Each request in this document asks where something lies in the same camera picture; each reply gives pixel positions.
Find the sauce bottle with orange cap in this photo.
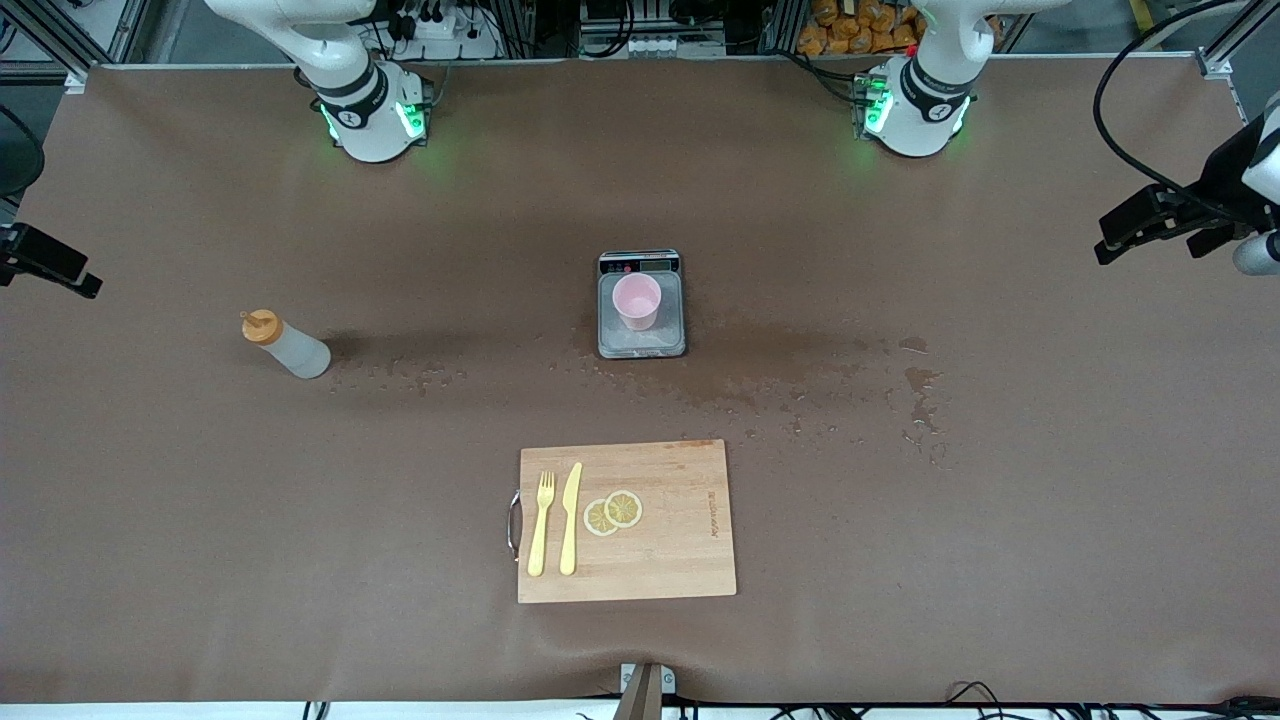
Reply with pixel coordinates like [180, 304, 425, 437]
[241, 309, 332, 380]

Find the pink plastic cup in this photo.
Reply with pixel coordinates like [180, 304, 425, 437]
[612, 273, 663, 331]

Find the pile of orange snack packs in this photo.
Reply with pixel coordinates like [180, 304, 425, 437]
[797, 0, 1001, 56]

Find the brown table cover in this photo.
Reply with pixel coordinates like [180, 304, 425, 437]
[0, 55, 1280, 706]

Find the white power strip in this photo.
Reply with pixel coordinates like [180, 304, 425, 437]
[385, 0, 501, 61]

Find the grey digital kitchen scale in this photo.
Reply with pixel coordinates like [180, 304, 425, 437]
[597, 250, 688, 360]

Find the wooden cutting board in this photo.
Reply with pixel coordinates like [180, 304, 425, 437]
[507, 438, 738, 605]

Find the yellow plastic fork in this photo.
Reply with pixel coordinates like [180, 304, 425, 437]
[527, 471, 556, 578]

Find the yellow plastic knife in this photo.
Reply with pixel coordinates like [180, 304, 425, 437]
[559, 462, 583, 577]

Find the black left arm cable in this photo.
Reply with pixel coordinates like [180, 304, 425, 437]
[1093, 0, 1280, 216]

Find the black looped floor cable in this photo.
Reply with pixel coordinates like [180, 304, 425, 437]
[945, 681, 1013, 720]

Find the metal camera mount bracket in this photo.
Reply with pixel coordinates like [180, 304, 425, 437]
[612, 662, 677, 720]

